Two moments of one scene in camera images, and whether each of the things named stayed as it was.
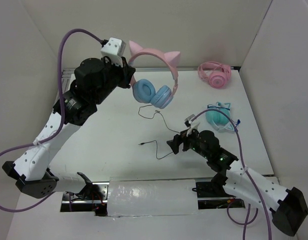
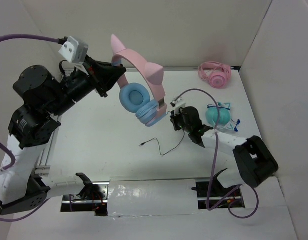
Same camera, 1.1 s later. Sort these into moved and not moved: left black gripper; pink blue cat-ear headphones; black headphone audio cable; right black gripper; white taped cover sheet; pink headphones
Moved: pink blue cat-ear headphones; black headphone audio cable; right black gripper; left black gripper
Not moved: white taped cover sheet; pink headphones
